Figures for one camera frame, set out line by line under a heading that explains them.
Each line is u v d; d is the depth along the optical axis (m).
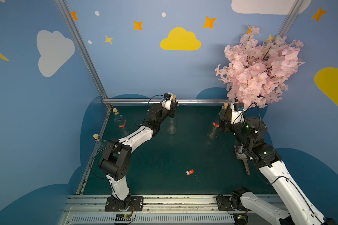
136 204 0.75
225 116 0.61
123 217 0.73
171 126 1.01
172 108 0.76
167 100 0.72
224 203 0.75
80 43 0.82
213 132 1.01
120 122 0.91
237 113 0.55
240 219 0.73
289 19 0.74
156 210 0.73
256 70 0.69
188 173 0.84
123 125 0.91
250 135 0.48
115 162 0.47
